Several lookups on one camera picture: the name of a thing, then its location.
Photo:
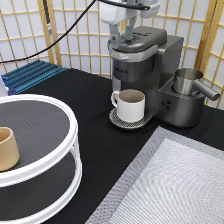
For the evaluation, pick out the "white two-tier round shelf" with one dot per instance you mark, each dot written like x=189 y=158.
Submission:
x=49 y=170

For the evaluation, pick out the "wooden shoji folding screen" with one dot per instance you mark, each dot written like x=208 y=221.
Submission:
x=70 y=33

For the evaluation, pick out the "steel milk frother jug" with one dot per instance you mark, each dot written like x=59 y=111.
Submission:
x=186 y=80

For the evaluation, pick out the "tan wooden cup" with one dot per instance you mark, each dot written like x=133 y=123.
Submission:
x=9 y=153

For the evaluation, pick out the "white ceramic mug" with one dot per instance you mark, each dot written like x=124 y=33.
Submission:
x=129 y=104

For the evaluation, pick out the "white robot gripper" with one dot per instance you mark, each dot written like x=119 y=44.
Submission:
x=115 y=11

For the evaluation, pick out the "grey woven placemat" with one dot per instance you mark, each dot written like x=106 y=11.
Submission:
x=172 y=180

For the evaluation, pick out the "blue ribbed metal block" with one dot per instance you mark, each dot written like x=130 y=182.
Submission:
x=29 y=75

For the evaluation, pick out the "grey pod coffee machine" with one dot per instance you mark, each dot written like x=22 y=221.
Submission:
x=147 y=62

